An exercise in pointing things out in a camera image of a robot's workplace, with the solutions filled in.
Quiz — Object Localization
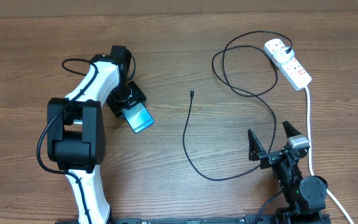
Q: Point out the black USB charging cable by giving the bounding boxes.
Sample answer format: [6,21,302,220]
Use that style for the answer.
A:
[182,30,293,182]

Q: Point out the cardboard backdrop panel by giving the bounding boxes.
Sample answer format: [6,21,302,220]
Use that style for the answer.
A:
[0,0,358,18]

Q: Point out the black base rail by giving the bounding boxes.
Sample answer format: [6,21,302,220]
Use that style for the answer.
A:
[54,214,332,224]

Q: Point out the white charger plug adapter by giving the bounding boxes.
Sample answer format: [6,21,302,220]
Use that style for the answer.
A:
[273,47,295,65]

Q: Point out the Samsung Galaxy smartphone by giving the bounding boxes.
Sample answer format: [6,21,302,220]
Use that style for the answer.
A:
[122,103,154,134]

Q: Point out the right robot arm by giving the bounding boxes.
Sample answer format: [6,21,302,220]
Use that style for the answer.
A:
[245,121,331,224]

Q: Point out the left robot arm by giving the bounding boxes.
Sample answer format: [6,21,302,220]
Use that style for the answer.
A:
[37,45,153,223]

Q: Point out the white power strip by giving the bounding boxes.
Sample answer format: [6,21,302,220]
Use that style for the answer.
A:
[264,39,312,91]

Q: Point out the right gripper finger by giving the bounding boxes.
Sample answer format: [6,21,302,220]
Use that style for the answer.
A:
[247,129,265,155]
[282,121,301,138]

